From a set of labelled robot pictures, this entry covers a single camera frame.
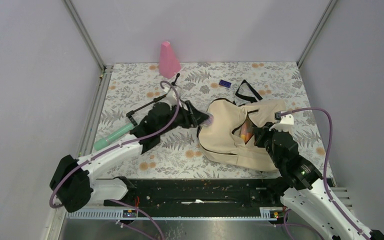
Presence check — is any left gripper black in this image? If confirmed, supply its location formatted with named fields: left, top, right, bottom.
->
left=158, top=100, right=209, bottom=136

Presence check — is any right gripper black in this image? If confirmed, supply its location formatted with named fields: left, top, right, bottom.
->
left=252, top=121, right=284, bottom=168

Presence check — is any cream canvas backpack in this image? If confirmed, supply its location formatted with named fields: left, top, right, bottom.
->
left=197, top=80, right=286, bottom=172

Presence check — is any clear jar of clips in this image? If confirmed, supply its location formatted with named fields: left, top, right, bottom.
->
left=201, top=114, right=214, bottom=127

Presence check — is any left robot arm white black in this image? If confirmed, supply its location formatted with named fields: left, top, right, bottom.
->
left=49, top=101, right=213, bottom=213

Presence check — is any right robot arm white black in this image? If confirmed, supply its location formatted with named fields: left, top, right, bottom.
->
left=253, top=122, right=384, bottom=240

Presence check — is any purple small block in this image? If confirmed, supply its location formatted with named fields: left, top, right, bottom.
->
left=219, top=79, right=232, bottom=88

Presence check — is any pink cone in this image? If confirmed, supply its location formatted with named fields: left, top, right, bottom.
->
left=158, top=41, right=182, bottom=79

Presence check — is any black folding tripod stand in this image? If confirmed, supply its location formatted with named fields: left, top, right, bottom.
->
left=126, top=73, right=181, bottom=128

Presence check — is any mint green tube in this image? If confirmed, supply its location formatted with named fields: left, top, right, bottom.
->
left=93, top=123, right=134, bottom=151

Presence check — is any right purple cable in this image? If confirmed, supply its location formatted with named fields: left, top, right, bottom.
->
left=274, top=107, right=373, bottom=240

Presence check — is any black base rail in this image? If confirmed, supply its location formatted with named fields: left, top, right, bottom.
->
left=99, top=178, right=337, bottom=220

